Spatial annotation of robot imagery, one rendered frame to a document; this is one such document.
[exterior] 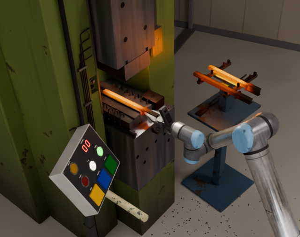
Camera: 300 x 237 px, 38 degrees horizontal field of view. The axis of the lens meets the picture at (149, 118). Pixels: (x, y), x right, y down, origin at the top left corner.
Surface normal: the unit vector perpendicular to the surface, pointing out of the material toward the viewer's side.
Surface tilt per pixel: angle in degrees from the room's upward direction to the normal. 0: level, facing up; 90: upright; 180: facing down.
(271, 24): 90
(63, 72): 90
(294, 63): 0
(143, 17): 90
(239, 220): 0
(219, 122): 0
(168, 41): 90
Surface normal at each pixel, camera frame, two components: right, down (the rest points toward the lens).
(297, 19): -0.45, 0.58
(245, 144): -0.87, 0.27
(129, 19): 0.77, 0.39
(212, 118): -0.04, -0.77
